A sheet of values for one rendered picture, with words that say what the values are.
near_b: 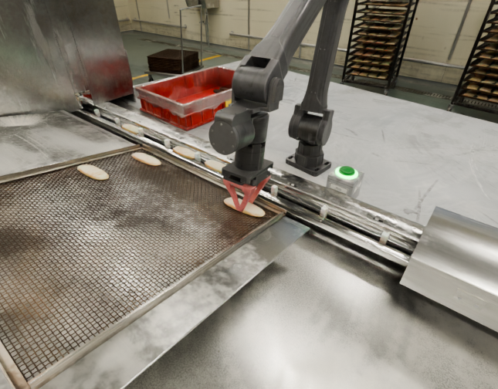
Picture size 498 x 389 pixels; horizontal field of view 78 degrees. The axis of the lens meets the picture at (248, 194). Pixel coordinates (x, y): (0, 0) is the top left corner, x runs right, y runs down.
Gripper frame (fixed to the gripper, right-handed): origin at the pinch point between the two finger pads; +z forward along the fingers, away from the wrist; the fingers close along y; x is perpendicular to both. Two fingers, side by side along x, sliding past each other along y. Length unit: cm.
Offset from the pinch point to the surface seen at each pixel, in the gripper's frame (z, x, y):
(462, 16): -60, 24, -450
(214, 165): 2.8, -20.1, -16.2
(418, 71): 7, -4, -464
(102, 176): 0.1, -32.0, 10.9
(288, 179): 1.6, 1.3, -20.3
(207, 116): 0, -46, -46
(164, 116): 2, -61, -38
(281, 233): 1.4, 10.4, 2.8
